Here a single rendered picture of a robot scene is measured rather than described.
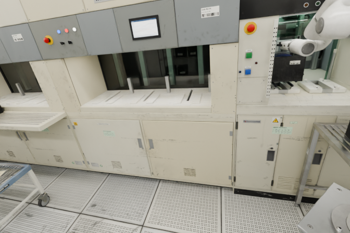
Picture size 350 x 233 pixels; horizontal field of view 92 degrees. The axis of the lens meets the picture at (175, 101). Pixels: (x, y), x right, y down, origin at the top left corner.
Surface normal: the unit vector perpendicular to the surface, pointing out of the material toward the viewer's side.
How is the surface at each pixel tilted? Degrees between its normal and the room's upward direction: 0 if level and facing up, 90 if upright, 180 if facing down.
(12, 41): 90
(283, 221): 0
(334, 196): 0
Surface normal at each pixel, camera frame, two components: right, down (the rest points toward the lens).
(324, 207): -0.11, -0.91
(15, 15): -0.23, 0.41
